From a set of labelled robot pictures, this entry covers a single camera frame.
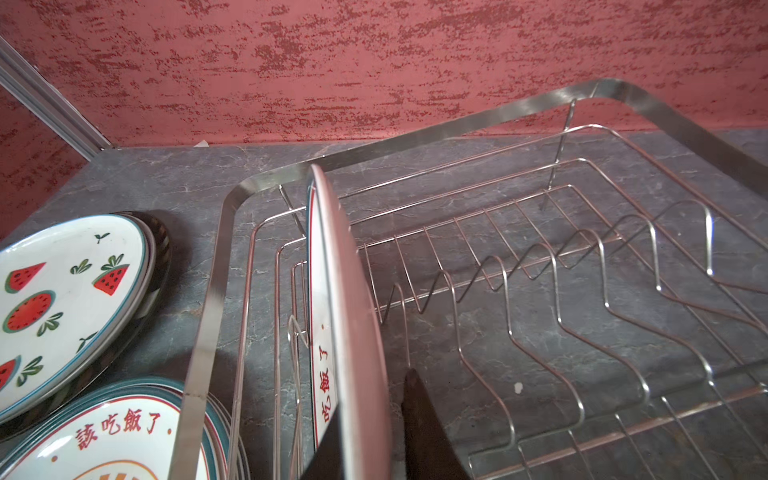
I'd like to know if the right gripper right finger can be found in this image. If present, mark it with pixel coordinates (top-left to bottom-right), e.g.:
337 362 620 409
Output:
401 368 469 479

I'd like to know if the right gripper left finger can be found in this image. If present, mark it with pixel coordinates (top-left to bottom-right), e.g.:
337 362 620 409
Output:
300 410 344 480

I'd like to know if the orange sunburst plate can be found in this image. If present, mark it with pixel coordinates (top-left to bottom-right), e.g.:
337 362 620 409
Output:
0 376 232 480
307 164 392 479

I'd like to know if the dark rimmed patterned plate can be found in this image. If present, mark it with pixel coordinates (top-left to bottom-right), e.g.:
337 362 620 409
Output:
1 211 173 441

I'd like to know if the watermelon print white plate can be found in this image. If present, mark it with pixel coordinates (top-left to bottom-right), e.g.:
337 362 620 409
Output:
1 214 156 423

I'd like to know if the left corner aluminium profile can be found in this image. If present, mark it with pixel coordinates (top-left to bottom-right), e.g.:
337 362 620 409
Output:
1 38 113 161

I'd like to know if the metal wire dish rack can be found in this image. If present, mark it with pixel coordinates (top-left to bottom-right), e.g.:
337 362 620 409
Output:
170 79 767 479

